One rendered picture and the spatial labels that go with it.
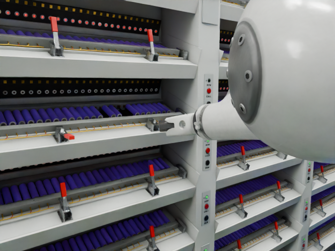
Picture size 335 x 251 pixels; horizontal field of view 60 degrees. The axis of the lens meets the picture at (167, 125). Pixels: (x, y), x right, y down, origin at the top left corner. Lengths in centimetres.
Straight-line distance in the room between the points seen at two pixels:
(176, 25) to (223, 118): 52
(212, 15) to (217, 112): 45
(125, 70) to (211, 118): 29
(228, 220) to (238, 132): 69
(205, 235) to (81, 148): 57
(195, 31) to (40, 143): 56
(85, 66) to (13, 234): 42
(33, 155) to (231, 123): 44
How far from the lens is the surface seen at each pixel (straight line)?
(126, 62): 79
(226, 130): 59
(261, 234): 153
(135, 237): 100
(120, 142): 80
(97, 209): 83
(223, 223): 120
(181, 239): 107
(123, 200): 87
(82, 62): 74
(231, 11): 108
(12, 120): 79
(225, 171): 113
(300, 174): 157
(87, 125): 79
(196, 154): 97
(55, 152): 74
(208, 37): 97
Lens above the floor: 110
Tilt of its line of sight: 9 degrees down
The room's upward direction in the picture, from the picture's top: straight up
